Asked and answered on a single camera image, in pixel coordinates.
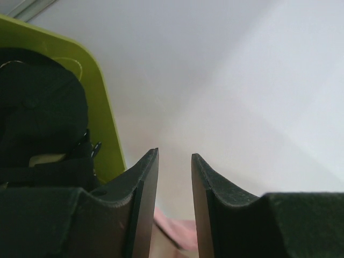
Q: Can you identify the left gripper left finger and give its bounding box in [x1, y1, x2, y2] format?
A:
[1, 149, 159, 257]

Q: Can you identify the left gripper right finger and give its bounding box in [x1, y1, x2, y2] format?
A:
[191, 154, 343, 257]

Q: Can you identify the pink baseball cap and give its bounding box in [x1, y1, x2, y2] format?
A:
[154, 207, 198, 251]

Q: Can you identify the green plastic bin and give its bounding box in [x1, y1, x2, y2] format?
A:
[1, 15, 126, 183]

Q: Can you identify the black cap white logo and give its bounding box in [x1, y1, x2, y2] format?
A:
[1, 47, 101, 191]

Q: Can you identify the left aluminium frame post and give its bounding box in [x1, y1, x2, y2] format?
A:
[1, 0, 56, 22]

